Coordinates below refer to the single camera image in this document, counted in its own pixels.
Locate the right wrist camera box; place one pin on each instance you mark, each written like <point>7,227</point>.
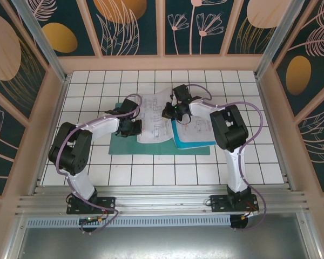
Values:
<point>182,93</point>

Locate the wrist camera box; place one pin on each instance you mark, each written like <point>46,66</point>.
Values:
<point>182,93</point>
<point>129,106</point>

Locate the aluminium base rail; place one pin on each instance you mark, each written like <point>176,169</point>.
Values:
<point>162,199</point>

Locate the aluminium side rail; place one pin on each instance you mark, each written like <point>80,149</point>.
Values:
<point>269,113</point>
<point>50,137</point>

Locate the green paper folder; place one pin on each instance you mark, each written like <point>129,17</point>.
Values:
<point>156,149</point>

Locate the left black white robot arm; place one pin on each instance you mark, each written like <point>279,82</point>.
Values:
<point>70,151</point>

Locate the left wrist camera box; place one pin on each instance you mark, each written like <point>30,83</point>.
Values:
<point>129,106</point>

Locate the aluminium corner post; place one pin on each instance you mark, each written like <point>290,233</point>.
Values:
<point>43,40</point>
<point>276,40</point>

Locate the grey metal sheet panel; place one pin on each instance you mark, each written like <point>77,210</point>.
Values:
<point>162,242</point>

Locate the blue plastic file sheet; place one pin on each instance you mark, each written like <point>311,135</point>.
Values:
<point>189,145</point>

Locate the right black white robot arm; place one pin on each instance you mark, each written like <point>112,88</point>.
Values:
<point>229,129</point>

